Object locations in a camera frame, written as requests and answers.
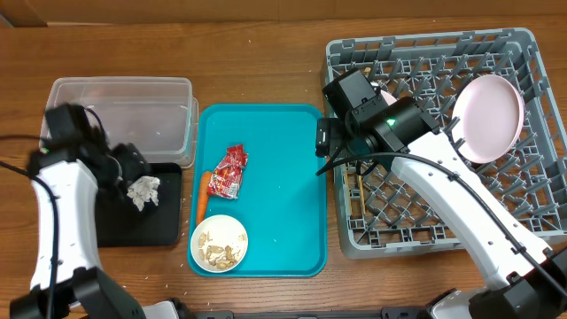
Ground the large white plate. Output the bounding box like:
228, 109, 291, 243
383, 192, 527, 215
452, 74, 524, 164

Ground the black plastic tray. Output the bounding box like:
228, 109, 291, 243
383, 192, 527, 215
95, 163, 183, 247

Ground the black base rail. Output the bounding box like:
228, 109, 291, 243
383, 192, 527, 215
192, 306, 432, 319

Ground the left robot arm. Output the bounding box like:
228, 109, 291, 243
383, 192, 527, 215
10, 104, 190, 318

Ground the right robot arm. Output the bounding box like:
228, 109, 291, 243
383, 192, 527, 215
315, 68, 566, 318

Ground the wooden chopstick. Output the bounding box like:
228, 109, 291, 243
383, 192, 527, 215
343, 171, 352, 218
357, 175, 366, 217

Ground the clear plastic bin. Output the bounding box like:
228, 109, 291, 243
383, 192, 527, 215
46, 76, 198, 168

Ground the red snack wrapper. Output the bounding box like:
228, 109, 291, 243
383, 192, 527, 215
207, 144, 248, 199

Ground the teal plastic tray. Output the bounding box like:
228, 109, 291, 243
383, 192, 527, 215
193, 104, 328, 277

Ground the grey dish rack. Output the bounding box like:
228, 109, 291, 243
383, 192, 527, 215
323, 27, 566, 259

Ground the orange carrot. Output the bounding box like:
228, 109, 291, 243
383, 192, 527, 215
196, 171, 213, 225

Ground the white bowl with peanuts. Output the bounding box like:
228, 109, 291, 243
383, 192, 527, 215
189, 214, 249, 274

